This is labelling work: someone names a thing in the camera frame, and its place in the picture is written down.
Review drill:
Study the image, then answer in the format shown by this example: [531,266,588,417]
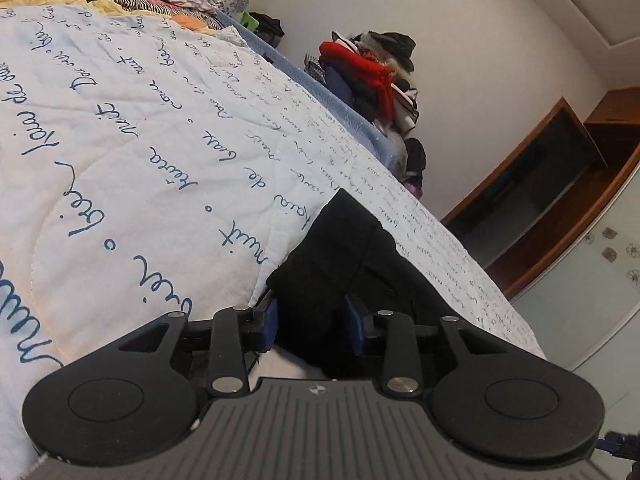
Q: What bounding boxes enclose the pile of clothes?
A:
[302,30,427,197]

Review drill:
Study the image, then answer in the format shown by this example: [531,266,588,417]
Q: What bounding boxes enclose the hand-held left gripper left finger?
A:
[117,298,279,397]

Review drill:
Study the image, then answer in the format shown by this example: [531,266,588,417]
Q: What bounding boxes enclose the green plastic stool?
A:
[197,0,259,29]

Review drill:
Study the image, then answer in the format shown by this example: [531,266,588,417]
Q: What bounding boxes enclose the black pants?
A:
[265,187,452,382]

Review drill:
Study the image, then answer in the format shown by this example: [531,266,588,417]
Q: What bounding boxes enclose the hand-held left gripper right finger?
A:
[344,294,473,397]

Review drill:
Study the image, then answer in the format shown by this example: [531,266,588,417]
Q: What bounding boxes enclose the white script-printed blanket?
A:
[0,2,549,477]

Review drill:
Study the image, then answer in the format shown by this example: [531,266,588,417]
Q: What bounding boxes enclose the light blue blanket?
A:
[215,10,407,182]

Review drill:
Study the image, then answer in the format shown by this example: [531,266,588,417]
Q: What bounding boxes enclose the wooden cabinet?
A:
[439,87,640,302]

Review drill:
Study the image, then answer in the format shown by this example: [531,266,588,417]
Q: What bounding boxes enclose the red garment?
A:
[319,41,397,119]

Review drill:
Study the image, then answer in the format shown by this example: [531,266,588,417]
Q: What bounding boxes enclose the dark bag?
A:
[247,12,286,47]

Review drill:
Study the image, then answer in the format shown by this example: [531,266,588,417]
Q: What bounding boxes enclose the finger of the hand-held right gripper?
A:
[597,430,640,462]

